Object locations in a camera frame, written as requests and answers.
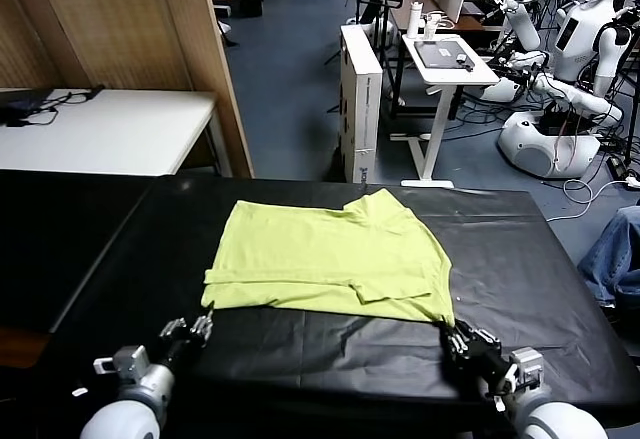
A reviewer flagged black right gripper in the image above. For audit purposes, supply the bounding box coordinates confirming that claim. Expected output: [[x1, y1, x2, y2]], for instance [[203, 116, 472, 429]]
[[438, 321, 519, 395]]

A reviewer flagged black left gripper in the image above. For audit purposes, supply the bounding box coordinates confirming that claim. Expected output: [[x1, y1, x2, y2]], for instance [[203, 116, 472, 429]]
[[158, 308, 215, 371]]

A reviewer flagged yellow-green T-shirt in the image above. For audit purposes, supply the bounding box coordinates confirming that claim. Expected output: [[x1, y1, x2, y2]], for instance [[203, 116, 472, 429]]
[[199, 187, 456, 325]]

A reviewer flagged large white rounded robot base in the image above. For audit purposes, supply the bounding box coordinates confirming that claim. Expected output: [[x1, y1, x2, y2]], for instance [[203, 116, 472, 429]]
[[497, 108, 601, 180]]

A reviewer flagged small white robot base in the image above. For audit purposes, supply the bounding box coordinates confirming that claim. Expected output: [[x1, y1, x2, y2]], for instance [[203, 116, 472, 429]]
[[479, 76, 526, 105]]

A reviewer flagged black plastic table cover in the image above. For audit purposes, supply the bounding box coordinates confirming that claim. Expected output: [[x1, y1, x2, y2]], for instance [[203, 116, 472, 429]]
[[39, 176, 640, 435]]

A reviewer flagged black side table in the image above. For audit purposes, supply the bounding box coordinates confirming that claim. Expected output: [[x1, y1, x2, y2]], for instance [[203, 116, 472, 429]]
[[0, 168, 156, 335]]

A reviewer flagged blue jeans leg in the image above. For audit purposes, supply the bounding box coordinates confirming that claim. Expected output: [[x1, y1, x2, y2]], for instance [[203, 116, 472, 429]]
[[577, 206, 640, 305]]

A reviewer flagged white folding table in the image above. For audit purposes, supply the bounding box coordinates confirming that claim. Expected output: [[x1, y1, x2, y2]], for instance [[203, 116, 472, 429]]
[[0, 87, 234, 179]]

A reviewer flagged tall white cardboard box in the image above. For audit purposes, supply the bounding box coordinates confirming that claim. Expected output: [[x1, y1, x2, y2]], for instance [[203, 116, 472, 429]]
[[339, 24, 384, 185]]

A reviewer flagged small white standing desk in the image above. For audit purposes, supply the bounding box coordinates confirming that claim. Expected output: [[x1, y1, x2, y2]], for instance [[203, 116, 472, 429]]
[[389, 33, 501, 189]]

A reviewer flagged grey closed laptop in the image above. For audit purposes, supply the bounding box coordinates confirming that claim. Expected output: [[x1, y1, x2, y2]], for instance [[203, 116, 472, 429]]
[[413, 40, 475, 70]]

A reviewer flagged wooden partition screen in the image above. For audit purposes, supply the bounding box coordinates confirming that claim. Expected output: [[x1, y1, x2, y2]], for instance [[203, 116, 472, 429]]
[[0, 0, 255, 180]]

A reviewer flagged brown wooden desk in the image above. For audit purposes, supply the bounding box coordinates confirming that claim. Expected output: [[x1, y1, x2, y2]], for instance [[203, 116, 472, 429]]
[[389, 0, 506, 35]]

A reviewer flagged white water bottle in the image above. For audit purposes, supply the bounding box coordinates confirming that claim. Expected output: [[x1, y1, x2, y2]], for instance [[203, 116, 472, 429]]
[[406, 1, 424, 40]]

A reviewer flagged white humanoid robot upper body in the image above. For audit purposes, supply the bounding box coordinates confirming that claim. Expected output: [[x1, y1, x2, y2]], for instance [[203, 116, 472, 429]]
[[529, 0, 634, 128]]

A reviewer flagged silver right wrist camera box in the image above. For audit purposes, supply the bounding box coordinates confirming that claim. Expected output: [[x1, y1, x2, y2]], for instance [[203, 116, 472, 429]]
[[509, 347, 545, 390]]

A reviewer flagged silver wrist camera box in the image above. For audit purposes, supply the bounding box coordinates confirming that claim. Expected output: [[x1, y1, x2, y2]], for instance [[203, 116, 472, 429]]
[[509, 347, 545, 390], [93, 344, 150, 378]]

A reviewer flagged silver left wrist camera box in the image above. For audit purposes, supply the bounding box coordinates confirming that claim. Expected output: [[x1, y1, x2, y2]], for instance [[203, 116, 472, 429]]
[[93, 344, 150, 378]]

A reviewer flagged white floor cable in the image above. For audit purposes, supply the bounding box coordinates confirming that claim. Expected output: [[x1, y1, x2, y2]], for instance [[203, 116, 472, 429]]
[[544, 176, 640, 223]]

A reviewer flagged black floor cable tangle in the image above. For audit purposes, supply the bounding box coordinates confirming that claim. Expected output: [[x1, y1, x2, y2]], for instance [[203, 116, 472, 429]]
[[447, 93, 509, 141]]

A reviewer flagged black cable with adapter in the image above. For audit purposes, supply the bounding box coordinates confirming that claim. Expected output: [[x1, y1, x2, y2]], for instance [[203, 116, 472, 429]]
[[4, 84, 106, 129]]

